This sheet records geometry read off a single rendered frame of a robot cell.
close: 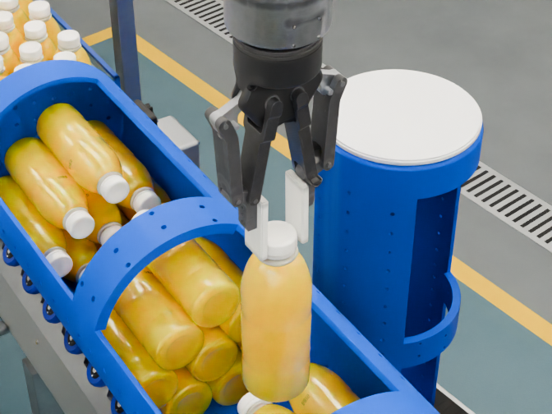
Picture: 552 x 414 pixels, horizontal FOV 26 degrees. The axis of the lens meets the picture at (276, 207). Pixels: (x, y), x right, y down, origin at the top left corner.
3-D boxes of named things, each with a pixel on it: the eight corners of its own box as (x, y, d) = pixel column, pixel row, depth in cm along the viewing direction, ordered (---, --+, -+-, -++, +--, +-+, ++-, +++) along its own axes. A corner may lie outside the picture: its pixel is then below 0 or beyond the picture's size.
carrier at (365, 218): (305, 499, 249) (442, 507, 248) (313, 164, 194) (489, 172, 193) (310, 397, 271) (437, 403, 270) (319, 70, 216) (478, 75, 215)
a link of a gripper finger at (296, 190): (284, 170, 111) (291, 167, 111) (284, 227, 116) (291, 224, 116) (302, 187, 109) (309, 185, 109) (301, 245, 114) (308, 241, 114)
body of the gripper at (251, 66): (258, 62, 94) (259, 156, 100) (346, 33, 98) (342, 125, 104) (210, 21, 99) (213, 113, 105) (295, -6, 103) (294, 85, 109)
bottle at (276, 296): (242, 405, 123) (240, 272, 111) (241, 355, 128) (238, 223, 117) (311, 403, 123) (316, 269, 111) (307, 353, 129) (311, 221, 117)
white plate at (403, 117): (315, 157, 194) (315, 163, 194) (488, 164, 192) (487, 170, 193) (322, 66, 215) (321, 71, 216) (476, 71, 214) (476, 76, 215)
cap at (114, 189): (126, 172, 169) (132, 179, 168) (121, 196, 171) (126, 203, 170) (102, 174, 167) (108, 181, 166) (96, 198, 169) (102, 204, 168)
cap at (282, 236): (256, 261, 112) (256, 247, 111) (255, 234, 115) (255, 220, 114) (298, 260, 113) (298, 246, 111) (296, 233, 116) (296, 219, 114)
